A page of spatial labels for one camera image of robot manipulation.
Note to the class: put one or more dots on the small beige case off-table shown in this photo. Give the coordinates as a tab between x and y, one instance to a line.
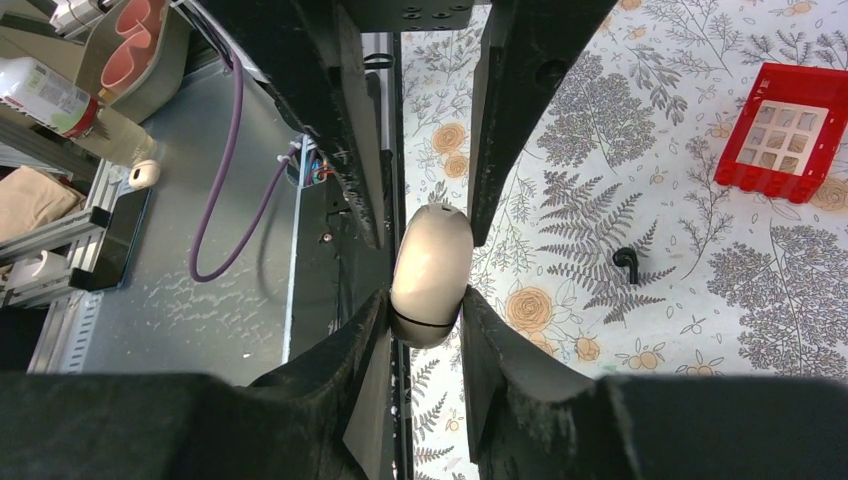
144	174

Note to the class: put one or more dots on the beige earbud charging case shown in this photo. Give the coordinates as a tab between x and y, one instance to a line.
431	274

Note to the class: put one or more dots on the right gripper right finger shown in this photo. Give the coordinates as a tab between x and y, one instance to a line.
531	417

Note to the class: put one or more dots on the white plastic bottle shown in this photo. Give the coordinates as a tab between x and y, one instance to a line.
34	89

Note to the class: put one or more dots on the black earbud near centre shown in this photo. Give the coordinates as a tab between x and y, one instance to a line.
627	257

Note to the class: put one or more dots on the red plastic basket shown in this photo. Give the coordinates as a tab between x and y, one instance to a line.
786	137

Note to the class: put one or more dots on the floral patterned mat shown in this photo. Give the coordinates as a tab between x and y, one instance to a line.
731	283

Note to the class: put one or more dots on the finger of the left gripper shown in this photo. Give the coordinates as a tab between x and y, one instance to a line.
527	48
311	53

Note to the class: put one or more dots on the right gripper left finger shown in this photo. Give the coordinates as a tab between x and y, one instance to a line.
318	416

